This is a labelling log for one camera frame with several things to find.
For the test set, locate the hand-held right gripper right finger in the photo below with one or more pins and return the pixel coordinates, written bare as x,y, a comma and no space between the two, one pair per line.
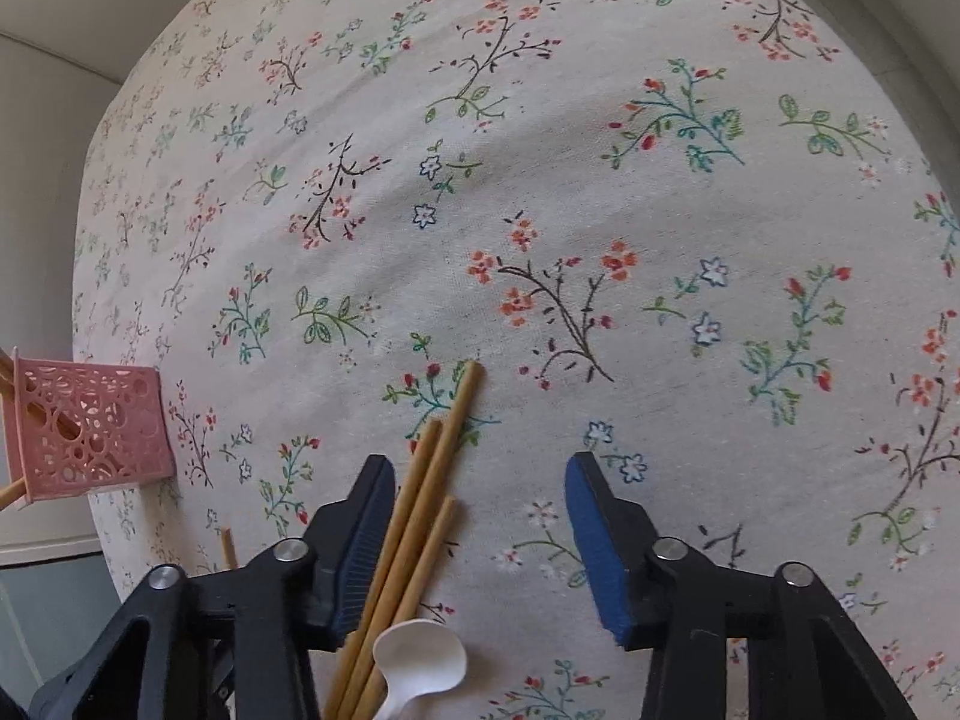
592,540

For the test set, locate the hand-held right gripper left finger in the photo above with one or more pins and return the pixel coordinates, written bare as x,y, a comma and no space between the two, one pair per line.
364,540

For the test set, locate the tan bamboo chopstick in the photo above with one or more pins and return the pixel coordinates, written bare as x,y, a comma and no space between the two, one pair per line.
454,427
420,465
229,549
431,547

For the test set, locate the white plastic spoon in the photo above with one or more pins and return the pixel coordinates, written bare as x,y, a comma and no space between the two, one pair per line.
420,660

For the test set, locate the pink perforated utensil holder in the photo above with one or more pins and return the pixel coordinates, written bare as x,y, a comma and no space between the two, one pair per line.
97,427

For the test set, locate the floral tablecloth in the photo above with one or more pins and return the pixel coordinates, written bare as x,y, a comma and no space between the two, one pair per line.
525,165

